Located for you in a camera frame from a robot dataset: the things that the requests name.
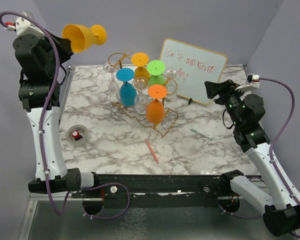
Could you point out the orange plastic wine glass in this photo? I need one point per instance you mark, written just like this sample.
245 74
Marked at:
155 109

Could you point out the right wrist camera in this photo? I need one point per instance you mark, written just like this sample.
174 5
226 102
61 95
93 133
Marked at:
252 83

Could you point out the gold wire wine glass rack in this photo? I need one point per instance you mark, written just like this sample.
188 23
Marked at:
170 117

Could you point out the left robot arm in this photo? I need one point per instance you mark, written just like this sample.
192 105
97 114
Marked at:
40 97

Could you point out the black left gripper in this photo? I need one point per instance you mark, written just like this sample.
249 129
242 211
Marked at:
63 45

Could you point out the black metal base frame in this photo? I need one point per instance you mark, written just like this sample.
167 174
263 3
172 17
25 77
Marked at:
161 191

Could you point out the blue plastic wine glass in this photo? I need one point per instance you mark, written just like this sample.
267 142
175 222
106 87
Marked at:
127 91

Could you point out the yellow framed whiteboard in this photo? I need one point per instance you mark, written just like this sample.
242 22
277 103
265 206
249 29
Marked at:
194 66

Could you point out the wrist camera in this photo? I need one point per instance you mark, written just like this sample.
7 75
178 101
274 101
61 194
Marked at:
23 27
252 83

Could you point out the white green marker pen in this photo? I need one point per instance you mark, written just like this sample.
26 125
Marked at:
201 134

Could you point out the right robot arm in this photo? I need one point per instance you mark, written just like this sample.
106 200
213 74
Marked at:
280 207

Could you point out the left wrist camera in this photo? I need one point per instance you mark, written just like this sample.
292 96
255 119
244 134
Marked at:
23 27

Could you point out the clear tall wine glass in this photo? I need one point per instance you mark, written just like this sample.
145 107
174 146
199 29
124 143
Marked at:
113 90

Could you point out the red marker pen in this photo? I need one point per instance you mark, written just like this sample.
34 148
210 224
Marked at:
152 151

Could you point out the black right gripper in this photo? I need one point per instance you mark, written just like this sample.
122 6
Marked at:
227 87

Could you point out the clear tape roll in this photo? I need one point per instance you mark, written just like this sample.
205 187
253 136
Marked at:
78 135

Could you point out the yellow plastic wine glass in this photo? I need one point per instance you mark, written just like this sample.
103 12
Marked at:
82 37
140 60

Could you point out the green plastic wine glass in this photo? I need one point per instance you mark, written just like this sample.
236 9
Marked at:
156 68

